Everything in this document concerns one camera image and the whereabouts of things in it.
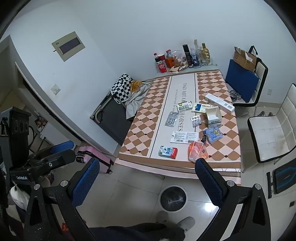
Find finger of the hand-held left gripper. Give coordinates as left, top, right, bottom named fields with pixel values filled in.
left=35, top=141, right=76, bottom=155
left=29, top=149, right=77, bottom=168

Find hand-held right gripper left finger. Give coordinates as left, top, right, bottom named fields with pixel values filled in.
left=23, top=158, right=100, bottom=241

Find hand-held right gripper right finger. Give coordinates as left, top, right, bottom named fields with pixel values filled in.
left=195, top=158, right=272, bottom=241

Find orange plastic bag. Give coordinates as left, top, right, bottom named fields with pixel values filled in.
left=188, top=141, right=207, bottom=163

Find white round trash bin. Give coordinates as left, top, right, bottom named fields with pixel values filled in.
left=159, top=185, right=187, bottom=212

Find blue tissue packet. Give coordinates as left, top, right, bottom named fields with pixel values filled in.
left=203, top=127, right=223, bottom=144

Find white blue medicine box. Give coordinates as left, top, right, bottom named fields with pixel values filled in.
left=205, top=107, right=222, bottom=128

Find green white medicine box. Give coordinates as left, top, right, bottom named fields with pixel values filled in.
left=191, top=103, right=214, bottom=114

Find green yellow medicine box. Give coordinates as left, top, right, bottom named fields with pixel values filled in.
left=177, top=101, right=193, bottom=113

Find long white box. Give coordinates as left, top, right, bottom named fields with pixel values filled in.
left=205, top=93, right=235, bottom=114

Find pink suitcase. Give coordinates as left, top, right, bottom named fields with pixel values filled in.
left=76, top=146, right=114, bottom=175

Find grey fuzzy slipper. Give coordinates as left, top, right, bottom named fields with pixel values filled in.
left=178, top=217, right=196, bottom=232
left=154, top=210, right=170, bottom=229

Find red and white box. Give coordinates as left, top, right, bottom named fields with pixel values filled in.
left=158, top=146, right=178, bottom=160

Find dark folding table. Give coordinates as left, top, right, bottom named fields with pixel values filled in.
left=90, top=91, right=136, bottom=145

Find large silver blister pack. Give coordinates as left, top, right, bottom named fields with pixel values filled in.
left=165, top=112, right=179, bottom=127

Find black blue board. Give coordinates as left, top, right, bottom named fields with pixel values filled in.
left=266, top=160, right=296, bottom=198

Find black white checkered cloth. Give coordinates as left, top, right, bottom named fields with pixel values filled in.
left=110, top=74, right=134, bottom=105

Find grey cloth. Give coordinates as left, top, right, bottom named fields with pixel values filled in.
left=125, top=82, right=151, bottom=120

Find checkered tablecloth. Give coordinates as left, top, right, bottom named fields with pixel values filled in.
left=115, top=70, right=242, bottom=173

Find yellow snack bag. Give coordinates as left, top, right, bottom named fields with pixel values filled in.
left=131, top=80, right=142, bottom=93

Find blue flat bag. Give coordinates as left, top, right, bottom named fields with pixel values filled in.
left=225, top=59, right=260, bottom=103

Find black blue bottle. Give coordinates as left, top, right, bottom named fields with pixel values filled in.
left=192, top=51, right=201, bottom=69

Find cola bottle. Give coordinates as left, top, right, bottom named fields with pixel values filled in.
left=154, top=53, right=167, bottom=74

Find clear snack bag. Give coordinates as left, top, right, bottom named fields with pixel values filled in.
left=172, top=50, right=188, bottom=68

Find orange drink bottle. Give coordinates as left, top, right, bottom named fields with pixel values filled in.
left=165, top=50, right=175, bottom=68

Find cardboard box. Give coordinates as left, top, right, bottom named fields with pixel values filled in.
left=233, top=46, right=258, bottom=73

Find gold bottle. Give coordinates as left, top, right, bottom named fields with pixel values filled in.
left=200, top=43, right=213, bottom=65

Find black spray can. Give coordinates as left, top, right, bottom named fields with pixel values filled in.
left=183, top=44, right=194, bottom=68

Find clear glass bottle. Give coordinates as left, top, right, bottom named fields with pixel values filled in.
left=194, top=39, right=201, bottom=63

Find white chair black frame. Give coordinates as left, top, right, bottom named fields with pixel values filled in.
left=247, top=83, right=296, bottom=164
left=225, top=56, right=269, bottom=116

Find wall electrical panel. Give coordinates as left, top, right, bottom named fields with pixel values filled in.
left=52, top=32, right=85, bottom=62

